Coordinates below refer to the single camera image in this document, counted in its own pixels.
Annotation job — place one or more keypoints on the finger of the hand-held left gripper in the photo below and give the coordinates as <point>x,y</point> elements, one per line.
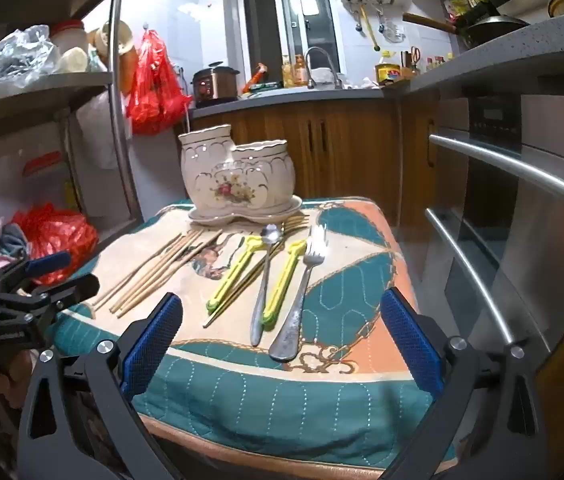
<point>69,291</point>
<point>47,264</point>

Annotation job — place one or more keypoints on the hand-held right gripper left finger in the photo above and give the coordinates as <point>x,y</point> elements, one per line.
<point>152,345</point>

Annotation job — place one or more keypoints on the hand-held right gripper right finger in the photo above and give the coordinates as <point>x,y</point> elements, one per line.
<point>412,345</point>

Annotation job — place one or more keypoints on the bundle of wooden chopsticks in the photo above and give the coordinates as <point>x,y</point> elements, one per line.
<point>154,272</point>

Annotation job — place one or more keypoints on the floral ceramic utensil holder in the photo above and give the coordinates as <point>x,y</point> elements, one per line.
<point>232,180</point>

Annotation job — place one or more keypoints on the pink and blue rags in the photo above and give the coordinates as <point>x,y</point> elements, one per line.
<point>4,242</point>

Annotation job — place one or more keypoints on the stuffed red plastic bag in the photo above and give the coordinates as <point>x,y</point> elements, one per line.
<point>57,235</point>

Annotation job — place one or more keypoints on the white plastic storage box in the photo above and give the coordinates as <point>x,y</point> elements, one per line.
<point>12,180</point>

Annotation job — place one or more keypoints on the silver metal spoon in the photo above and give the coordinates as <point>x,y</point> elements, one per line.
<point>262,305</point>

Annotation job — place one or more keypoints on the quilted printed table cloth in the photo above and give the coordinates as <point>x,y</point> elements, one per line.
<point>262,390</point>

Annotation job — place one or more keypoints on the silver metal fork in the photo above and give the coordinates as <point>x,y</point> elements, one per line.
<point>292,330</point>

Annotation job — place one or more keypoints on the white plastic bag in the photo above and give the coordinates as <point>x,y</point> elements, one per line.
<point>102,130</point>

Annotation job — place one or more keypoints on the metal shelf rack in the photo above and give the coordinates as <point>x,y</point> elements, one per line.
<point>37,92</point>

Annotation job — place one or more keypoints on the stainless steel oven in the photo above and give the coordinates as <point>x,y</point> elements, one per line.
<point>537,240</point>

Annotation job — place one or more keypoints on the clear crumpled plastic bag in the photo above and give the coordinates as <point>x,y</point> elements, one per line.
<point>12,55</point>

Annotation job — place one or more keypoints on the hanging red plastic bag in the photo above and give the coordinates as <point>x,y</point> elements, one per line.
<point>154,90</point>

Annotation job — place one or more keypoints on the wooden base cabinets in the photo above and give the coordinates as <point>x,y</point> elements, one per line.
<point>342,150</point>

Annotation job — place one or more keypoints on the red-lidded plastic jar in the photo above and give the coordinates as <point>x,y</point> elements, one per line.
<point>69,40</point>

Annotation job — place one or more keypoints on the brown electric pressure cooker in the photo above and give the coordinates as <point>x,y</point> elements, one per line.
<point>212,85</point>

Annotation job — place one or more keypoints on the chrome kitchen faucet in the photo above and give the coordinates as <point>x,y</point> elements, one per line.
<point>334,77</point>

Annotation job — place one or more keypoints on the knife and scissors holder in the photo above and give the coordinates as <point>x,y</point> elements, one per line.
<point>412,65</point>

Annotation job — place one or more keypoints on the green flat box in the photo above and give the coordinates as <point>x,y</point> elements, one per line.
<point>264,86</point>

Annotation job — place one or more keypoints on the row of condiment bottles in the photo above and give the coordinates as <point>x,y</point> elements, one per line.
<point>439,62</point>

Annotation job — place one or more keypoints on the orange dish soap bottle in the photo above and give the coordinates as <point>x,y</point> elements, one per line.
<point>301,72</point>

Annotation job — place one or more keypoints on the yellow dish soap bottle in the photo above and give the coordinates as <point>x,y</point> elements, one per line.
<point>287,72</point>

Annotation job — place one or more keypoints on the dark sliding window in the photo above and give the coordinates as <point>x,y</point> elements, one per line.
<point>262,20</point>

